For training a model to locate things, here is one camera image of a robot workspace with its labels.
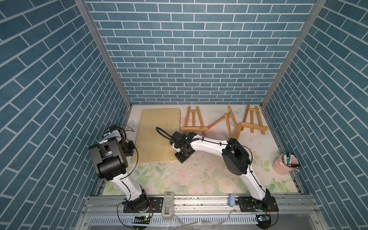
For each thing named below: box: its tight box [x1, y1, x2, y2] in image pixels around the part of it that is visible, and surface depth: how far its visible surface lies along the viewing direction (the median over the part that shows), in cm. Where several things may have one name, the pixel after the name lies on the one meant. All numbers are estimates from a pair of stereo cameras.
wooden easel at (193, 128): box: [181, 106, 208, 136], surface depth 108 cm
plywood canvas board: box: [131, 108, 182, 163], surface depth 100 cm
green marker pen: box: [283, 153, 288, 165], surface depth 82 cm
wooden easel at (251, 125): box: [241, 104, 268, 136], surface depth 110 cm
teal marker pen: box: [286, 151, 290, 165], surface depth 82 cm
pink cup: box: [272, 153, 299, 175], surface depth 82 cm
